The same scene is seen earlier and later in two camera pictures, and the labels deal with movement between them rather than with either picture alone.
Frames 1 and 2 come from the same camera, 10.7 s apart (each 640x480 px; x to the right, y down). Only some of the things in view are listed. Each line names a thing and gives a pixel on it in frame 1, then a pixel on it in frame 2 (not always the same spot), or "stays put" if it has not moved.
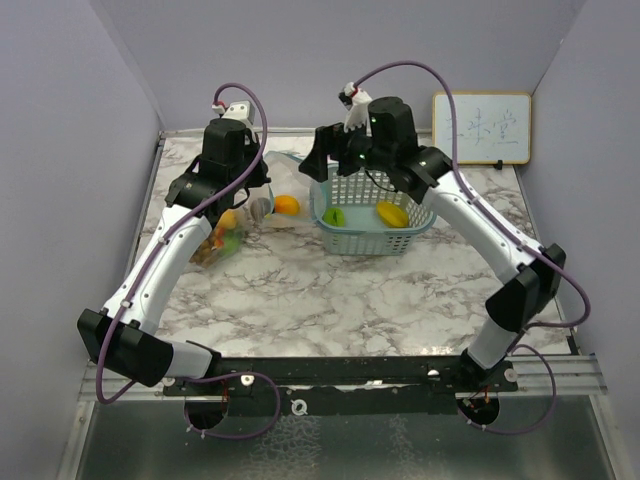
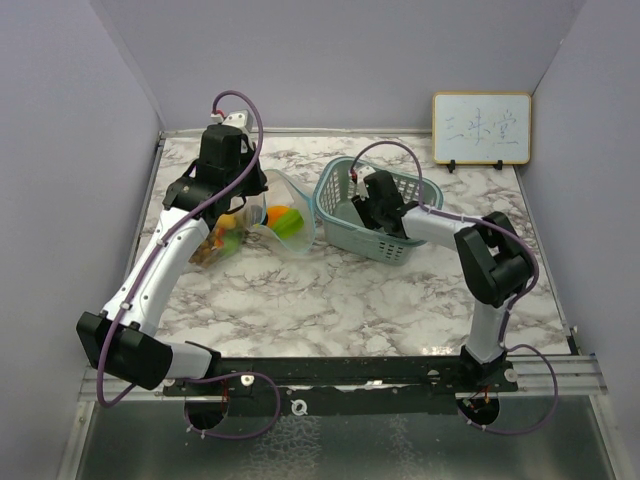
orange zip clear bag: (225, 238) stays put
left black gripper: (259, 177) stays put
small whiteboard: (491, 128) stays put
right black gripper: (331, 139) to (363, 208)
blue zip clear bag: (289, 185) to (284, 214)
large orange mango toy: (286, 204) to (274, 212)
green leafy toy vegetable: (334, 216) to (289, 224)
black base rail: (346, 386) stays put
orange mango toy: (227, 221) stays put
